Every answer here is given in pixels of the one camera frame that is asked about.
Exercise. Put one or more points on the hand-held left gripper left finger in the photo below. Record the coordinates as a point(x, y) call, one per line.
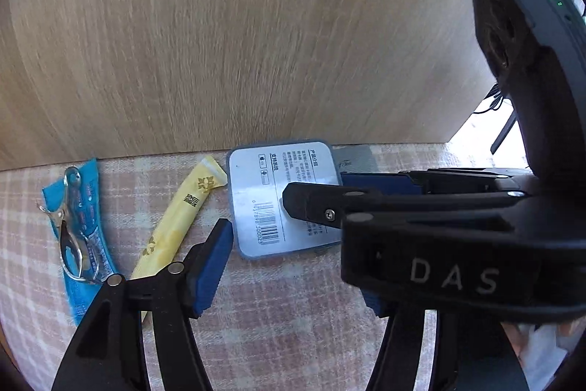
point(213, 265)

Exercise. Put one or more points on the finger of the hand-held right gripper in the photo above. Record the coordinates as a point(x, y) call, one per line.
point(320, 203)
point(380, 182)

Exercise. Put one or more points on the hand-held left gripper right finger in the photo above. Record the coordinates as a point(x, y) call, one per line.
point(373, 303)

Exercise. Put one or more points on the white square box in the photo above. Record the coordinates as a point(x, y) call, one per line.
point(261, 198)

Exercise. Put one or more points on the person's right hand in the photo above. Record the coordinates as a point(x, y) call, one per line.
point(515, 338)

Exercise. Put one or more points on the grey flat packet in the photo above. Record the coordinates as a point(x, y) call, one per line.
point(359, 157)

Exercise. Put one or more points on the black tripod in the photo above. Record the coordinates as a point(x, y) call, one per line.
point(503, 132)

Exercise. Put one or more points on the long yellow packet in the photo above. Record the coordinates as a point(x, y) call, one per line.
point(176, 226)

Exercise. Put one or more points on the pink plaid tablecloth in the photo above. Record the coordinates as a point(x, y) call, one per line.
point(284, 327)

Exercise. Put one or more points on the blue packet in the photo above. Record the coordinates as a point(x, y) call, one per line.
point(91, 235)

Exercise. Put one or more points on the silver metal clip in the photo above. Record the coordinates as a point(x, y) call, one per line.
point(73, 253)

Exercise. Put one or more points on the white cloth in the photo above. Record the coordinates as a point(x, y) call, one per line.
point(542, 359)

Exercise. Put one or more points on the light wooden board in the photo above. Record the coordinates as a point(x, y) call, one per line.
point(252, 29)

